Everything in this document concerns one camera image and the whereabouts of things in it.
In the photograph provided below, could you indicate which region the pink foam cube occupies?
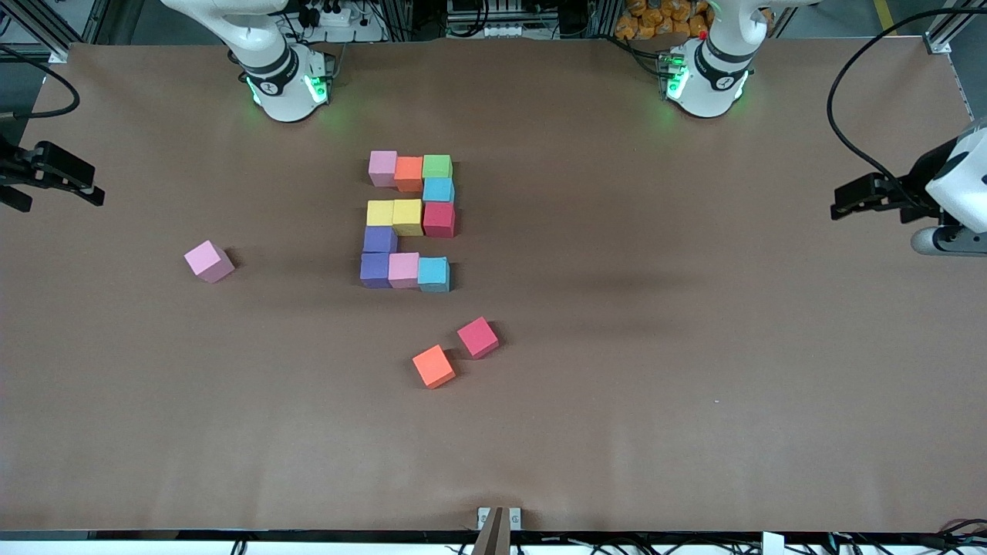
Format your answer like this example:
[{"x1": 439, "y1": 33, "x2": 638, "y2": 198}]
[
  {"x1": 368, "y1": 150, "x2": 399, "y2": 188},
  {"x1": 184, "y1": 240, "x2": 236, "y2": 284},
  {"x1": 388, "y1": 252, "x2": 421, "y2": 290}
]

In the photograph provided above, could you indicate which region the purple foam cube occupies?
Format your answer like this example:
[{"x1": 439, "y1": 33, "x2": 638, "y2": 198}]
[
  {"x1": 359, "y1": 252, "x2": 392, "y2": 290},
  {"x1": 362, "y1": 226, "x2": 399, "y2": 256}
]

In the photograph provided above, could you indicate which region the orange foam cube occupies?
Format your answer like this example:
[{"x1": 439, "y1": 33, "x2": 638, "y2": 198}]
[
  {"x1": 394, "y1": 156, "x2": 425, "y2": 193},
  {"x1": 412, "y1": 344, "x2": 456, "y2": 390}
]

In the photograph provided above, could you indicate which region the crimson foam cube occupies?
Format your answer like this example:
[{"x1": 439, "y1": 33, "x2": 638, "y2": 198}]
[
  {"x1": 423, "y1": 201, "x2": 457, "y2": 239},
  {"x1": 456, "y1": 316, "x2": 500, "y2": 360}
]

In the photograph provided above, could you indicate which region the orange crumpled bag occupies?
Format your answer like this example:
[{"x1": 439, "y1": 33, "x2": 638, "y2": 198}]
[{"x1": 615, "y1": 0, "x2": 710, "y2": 41}]

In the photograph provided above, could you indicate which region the white power strip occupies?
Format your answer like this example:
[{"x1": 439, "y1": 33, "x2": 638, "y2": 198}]
[
  {"x1": 293, "y1": 2, "x2": 357, "y2": 29},
  {"x1": 460, "y1": 23, "x2": 534, "y2": 39}
]

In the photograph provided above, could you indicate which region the table cover sheet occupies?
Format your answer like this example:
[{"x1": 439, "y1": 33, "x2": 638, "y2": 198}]
[{"x1": 0, "y1": 37, "x2": 987, "y2": 534}]

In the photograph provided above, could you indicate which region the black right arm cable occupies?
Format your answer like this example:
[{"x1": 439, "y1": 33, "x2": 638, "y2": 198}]
[{"x1": 0, "y1": 45, "x2": 82, "y2": 121}]

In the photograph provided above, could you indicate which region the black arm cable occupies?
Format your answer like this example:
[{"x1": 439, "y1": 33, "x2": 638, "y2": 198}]
[
  {"x1": 826, "y1": 6, "x2": 987, "y2": 213},
  {"x1": 0, "y1": 45, "x2": 82, "y2": 121}
]

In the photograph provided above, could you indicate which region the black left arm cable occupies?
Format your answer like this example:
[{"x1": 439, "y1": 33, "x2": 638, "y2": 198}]
[{"x1": 826, "y1": 6, "x2": 987, "y2": 213}]

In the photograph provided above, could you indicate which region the aluminium frame profile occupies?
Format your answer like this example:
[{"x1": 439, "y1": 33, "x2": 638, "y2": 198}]
[
  {"x1": 923, "y1": 0, "x2": 987, "y2": 55},
  {"x1": 0, "y1": 0, "x2": 116, "y2": 64}
]

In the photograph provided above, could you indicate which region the black floor cable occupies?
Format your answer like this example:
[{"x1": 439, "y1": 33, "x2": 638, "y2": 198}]
[{"x1": 918, "y1": 518, "x2": 987, "y2": 552}]

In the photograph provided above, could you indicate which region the white metal bracket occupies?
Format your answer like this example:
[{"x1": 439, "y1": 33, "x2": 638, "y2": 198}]
[{"x1": 477, "y1": 506, "x2": 522, "y2": 531}]

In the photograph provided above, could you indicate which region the aluminium frame post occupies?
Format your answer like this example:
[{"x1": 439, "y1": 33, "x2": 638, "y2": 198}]
[{"x1": 470, "y1": 506, "x2": 513, "y2": 555}]

